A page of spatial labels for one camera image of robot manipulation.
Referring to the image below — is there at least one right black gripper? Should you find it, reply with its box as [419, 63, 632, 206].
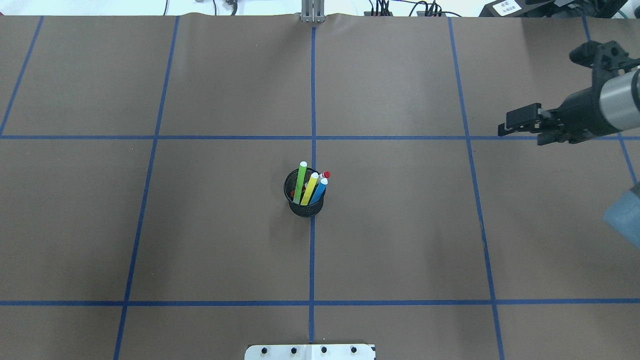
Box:
[497, 88, 608, 146]

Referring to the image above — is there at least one blue marker pen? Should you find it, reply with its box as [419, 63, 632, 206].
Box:
[308, 177, 329, 205]

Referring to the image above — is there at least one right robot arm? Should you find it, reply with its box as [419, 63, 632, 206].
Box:
[497, 70, 640, 146]

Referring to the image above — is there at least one yellow marker pen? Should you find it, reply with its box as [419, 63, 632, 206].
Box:
[300, 172, 320, 207]

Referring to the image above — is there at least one green marker pen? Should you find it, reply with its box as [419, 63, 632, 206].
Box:
[292, 161, 307, 205]

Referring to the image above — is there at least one black mesh pen cup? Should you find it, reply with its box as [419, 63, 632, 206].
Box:
[283, 161, 329, 218]

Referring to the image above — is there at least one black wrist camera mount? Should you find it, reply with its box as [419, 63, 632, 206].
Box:
[569, 40, 640, 83]

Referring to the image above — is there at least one aluminium frame post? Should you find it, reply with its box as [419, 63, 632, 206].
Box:
[300, 0, 326, 24]

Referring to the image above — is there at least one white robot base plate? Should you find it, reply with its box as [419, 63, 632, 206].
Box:
[244, 343, 377, 360]

